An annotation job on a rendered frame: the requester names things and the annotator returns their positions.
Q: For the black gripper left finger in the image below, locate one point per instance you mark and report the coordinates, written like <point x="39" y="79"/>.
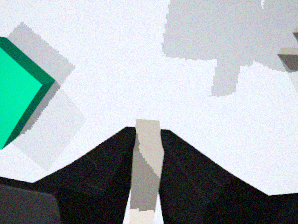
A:
<point x="94" y="189"/>

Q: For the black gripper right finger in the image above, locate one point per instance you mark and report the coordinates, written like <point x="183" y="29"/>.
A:
<point x="195" y="190"/>

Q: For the teal green block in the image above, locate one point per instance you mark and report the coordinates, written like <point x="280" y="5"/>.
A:
<point x="23" y="84"/>

